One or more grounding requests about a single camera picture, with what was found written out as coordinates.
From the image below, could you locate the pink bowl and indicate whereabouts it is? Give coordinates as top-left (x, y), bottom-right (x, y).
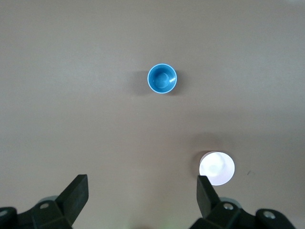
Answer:
top-left (199, 151), bottom-right (235, 186)

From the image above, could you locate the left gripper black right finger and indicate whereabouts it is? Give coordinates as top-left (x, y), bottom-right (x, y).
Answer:
top-left (190, 175), bottom-right (258, 229)

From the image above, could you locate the brown table cover mat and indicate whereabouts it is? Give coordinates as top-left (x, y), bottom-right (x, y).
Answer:
top-left (0, 0), bottom-right (305, 229)

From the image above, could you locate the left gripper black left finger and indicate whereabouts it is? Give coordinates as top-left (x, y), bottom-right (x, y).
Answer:
top-left (16, 174), bottom-right (89, 229)

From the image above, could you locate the blue plastic cup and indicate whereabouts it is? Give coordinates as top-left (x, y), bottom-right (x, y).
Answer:
top-left (147, 63), bottom-right (178, 94)

